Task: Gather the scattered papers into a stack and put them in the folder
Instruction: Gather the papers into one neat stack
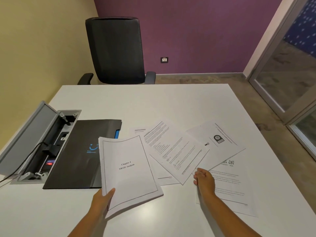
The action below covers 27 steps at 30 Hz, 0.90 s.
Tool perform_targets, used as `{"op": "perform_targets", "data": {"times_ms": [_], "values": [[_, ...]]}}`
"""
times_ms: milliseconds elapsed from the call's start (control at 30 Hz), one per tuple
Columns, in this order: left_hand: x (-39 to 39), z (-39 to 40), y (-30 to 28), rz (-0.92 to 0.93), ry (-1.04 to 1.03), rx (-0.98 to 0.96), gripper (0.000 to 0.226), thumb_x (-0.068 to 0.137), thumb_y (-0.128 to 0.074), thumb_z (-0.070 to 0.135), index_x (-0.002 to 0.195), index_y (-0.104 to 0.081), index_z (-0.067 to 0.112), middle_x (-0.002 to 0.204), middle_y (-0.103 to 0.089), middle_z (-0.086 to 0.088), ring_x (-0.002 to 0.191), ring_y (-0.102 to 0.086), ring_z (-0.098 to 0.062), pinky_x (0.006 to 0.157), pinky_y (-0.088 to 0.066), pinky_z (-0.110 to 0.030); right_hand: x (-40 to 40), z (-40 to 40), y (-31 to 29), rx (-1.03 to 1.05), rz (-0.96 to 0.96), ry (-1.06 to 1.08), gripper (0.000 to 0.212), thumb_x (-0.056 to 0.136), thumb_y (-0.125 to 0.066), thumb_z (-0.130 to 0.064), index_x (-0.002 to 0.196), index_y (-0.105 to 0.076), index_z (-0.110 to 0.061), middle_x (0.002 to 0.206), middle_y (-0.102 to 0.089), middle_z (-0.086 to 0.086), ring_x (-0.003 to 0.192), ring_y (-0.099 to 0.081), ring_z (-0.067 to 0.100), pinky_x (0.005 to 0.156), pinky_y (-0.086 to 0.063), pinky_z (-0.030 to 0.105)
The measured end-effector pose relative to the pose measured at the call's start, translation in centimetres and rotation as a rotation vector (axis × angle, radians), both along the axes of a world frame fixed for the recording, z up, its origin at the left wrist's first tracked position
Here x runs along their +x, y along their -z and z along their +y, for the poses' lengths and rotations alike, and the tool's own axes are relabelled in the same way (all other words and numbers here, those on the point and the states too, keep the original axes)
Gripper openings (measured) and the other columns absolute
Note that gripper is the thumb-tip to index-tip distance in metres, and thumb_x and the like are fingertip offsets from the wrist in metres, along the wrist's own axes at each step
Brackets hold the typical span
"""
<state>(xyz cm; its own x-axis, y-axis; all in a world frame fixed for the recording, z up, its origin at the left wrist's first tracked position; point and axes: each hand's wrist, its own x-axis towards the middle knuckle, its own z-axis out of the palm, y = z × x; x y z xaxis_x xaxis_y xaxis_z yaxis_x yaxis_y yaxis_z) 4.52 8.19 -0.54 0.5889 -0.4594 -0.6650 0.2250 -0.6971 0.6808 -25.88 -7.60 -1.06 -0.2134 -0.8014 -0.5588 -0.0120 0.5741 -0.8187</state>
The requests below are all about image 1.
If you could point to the white sheet with black picture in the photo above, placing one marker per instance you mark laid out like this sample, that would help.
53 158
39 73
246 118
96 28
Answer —
222 143

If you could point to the white title page paper stack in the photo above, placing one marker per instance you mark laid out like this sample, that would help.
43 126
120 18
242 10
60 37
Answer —
129 170

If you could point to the black folder with blue logo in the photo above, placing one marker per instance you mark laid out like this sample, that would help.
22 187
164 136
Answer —
74 155

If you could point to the person's left hand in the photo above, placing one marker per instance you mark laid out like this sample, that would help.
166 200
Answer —
100 204

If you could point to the person's right hand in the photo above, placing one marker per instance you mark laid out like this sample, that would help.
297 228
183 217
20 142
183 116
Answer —
206 181

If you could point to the person's right forearm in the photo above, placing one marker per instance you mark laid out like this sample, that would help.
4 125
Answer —
229 214

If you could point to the black power adapter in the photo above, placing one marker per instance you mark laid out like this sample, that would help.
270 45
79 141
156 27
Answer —
51 148

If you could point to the grey table power box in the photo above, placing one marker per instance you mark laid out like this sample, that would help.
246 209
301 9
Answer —
27 135

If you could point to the aluminium framed glass door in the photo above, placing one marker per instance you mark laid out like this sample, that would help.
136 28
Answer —
281 71

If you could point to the white sheet with dense text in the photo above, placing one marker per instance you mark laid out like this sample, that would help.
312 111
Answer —
176 151

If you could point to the black mesh office chair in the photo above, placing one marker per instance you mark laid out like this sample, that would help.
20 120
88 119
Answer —
114 49

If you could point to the person's left forearm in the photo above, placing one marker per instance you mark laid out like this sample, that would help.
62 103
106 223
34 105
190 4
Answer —
85 225

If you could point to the white sheet with small icons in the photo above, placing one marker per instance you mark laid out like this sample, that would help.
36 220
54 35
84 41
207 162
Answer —
232 187

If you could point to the white sheet with short heading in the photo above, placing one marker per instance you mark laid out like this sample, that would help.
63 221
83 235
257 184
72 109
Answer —
139 130

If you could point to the person's right thumb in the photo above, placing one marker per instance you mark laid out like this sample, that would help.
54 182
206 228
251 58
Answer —
195 182

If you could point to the person's left thumb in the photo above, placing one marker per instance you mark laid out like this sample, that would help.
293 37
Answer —
110 196

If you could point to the white wall socket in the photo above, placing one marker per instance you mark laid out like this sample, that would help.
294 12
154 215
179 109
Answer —
164 59

